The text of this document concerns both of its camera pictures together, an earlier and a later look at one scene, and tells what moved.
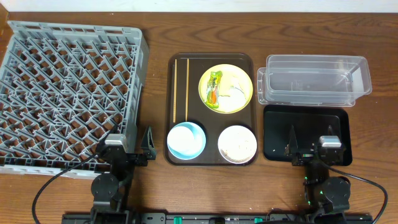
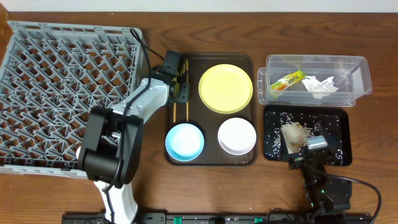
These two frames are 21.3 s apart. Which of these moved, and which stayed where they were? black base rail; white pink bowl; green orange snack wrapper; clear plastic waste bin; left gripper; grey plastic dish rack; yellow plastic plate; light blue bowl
Moved: left gripper; white pink bowl; green orange snack wrapper
Stayed: light blue bowl; clear plastic waste bin; grey plastic dish rack; black base rail; yellow plastic plate
